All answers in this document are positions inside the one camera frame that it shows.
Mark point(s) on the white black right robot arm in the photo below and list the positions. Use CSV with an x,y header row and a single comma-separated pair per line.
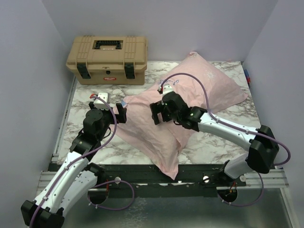
x,y
259,143

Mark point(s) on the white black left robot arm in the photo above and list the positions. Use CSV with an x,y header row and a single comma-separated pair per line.
x,y
69,166

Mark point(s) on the blue red marker pen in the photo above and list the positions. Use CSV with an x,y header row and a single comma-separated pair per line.
x,y
247,78

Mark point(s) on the tan plastic toolbox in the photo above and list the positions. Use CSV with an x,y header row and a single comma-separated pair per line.
x,y
97,60

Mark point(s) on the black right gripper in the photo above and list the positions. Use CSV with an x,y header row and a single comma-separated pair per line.
x,y
156,107

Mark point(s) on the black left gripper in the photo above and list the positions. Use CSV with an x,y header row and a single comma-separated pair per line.
x,y
121,117

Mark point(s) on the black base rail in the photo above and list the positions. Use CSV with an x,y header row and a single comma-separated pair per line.
x,y
147,181

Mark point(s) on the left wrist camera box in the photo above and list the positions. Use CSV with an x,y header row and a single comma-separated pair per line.
x,y
102,101

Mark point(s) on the pink purple printed pillowcase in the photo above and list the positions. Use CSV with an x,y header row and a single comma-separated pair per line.
x,y
193,82

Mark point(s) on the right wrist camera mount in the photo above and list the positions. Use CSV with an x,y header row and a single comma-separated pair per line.
x,y
165,89

